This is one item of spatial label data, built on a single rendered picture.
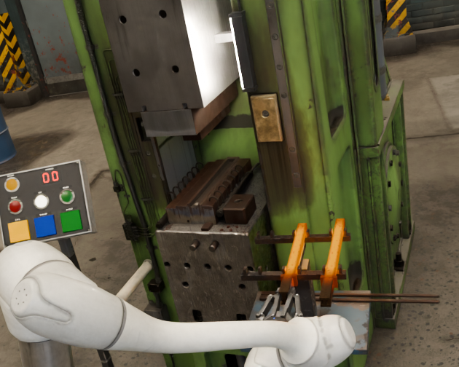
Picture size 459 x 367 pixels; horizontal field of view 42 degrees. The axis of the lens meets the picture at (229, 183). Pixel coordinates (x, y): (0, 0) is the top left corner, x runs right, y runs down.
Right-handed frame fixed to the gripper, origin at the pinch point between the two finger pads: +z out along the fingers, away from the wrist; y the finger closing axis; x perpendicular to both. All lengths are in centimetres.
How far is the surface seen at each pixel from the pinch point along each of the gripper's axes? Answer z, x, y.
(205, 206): 46, 4, -37
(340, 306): 25.7, -26.1, 10.4
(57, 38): 613, -16, -421
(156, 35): 47, 67, -41
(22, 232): 30, 5, -105
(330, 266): 9.4, 1.1, 11.6
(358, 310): 23.8, -26.1, 16.5
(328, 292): -3.8, 1.5, 12.4
